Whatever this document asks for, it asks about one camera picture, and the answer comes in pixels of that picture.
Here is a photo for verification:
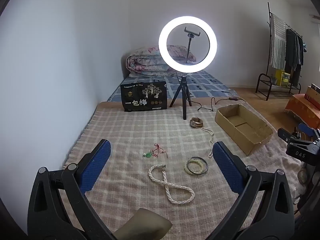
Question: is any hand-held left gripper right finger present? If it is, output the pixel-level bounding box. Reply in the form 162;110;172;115
212;141;297;240

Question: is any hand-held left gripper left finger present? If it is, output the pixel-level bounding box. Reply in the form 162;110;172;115
27;139;118;240

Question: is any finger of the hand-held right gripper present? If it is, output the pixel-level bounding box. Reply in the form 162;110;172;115
297;123;320;140
277;128;300;144

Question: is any dark bangle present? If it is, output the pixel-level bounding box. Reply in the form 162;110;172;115
187;156;209;175

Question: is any pale bead bracelet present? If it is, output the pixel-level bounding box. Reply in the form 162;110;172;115
184;160;204;173

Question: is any cardboard box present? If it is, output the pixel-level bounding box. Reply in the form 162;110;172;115
215;104;274;157

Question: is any red string jade pendant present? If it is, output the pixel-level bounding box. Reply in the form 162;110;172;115
143;143;169;158

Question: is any wristwatch with woven strap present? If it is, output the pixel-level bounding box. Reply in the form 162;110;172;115
189;117;203;128

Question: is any thick pearl rope necklace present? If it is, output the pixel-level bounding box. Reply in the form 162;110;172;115
148;164;195;205

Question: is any tan box with red edge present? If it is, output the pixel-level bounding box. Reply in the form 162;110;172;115
306;84;320;103

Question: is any beige plaid blanket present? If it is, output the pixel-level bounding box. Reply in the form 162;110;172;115
62;101;310;240

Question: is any yellow crate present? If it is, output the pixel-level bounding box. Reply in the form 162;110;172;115
275;69;291;87

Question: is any black clothes rack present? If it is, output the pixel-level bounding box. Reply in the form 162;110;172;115
255;2;307;101

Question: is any brown bed cover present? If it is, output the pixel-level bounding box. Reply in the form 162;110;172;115
94;95;249;107

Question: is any dark green hanging garment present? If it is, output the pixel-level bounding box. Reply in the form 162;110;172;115
284;29;298;86

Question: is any black tripod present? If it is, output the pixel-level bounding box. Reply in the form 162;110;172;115
169;75;193;120

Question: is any grey hanging garment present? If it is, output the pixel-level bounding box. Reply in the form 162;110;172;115
296;33;304;67

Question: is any black snack bag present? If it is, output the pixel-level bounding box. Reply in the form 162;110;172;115
120;81;167;112

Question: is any striped towel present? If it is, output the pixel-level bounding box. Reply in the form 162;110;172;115
269;13;287;70

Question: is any floral folded quilt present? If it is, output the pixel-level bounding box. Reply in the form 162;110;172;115
126;45;197;77

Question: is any black phone holder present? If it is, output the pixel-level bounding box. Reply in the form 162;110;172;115
184;27;202;64

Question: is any thin pearl necklace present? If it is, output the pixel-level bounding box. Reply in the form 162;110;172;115
201;127;215;158

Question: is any black power cable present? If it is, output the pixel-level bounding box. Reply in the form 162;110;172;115
197;96;247;112

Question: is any white ring light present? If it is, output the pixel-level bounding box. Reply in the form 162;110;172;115
158;16;218;74

